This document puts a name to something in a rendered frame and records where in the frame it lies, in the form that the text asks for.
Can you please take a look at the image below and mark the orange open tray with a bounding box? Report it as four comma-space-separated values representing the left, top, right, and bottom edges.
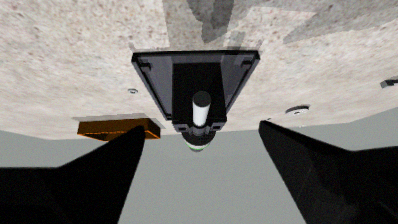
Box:
77, 118, 160, 141

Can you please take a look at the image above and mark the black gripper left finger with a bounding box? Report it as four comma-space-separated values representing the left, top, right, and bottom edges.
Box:
0, 126, 146, 224

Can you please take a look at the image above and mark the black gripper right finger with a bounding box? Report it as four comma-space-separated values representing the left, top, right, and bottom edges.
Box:
258, 120, 398, 224

